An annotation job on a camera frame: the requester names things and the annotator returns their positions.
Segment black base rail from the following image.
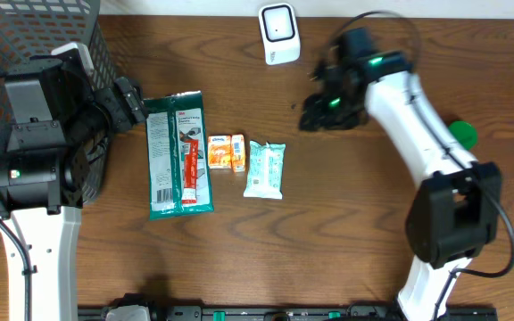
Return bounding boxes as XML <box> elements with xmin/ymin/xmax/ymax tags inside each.
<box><xmin>78</xmin><ymin>304</ymin><xmax>498</xmax><ymax>321</ymax></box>

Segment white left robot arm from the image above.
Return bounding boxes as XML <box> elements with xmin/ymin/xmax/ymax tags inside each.
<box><xmin>0</xmin><ymin>42</ymin><xmax>148</xmax><ymax>320</ymax></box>

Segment green lidded jar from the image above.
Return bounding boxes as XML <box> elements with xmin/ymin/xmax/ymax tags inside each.
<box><xmin>448</xmin><ymin>120</ymin><xmax>478</xmax><ymax>150</ymax></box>

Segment white barcode scanner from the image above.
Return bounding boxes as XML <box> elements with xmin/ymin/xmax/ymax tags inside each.
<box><xmin>258</xmin><ymin>3</ymin><xmax>301</xmax><ymax>66</ymax></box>

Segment orange tissue pack cheeks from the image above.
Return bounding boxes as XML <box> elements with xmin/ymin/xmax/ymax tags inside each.
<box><xmin>231</xmin><ymin>134</ymin><xmax>246</xmax><ymax>173</ymax></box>

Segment dark mesh basket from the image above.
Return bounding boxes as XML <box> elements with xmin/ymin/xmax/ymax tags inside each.
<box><xmin>0</xmin><ymin>0</ymin><xmax>118</xmax><ymax>154</ymax></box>

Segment teal white wipes pack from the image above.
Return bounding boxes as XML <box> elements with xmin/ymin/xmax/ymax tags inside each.
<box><xmin>244</xmin><ymin>141</ymin><xmax>286</xmax><ymax>200</ymax></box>

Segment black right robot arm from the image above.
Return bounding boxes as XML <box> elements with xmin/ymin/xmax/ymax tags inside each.
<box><xmin>299</xmin><ymin>28</ymin><xmax>502</xmax><ymax>320</ymax></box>

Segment green white gloves package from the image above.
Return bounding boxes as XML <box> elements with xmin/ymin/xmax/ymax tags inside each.
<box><xmin>145</xmin><ymin>91</ymin><xmax>214</xmax><ymax>220</ymax></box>

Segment orange tissue pack enjoy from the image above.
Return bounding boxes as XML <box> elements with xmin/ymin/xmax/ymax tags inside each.
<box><xmin>207</xmin><ymin>136</ymin><xmax>232</xmax><ymax>169</ymax></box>

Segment red snack bar wrapper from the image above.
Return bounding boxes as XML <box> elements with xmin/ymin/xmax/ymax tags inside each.
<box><xmin>182</xmin><ymin>140</ymin><xmax>198</xmax><ymax>204</ymax></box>

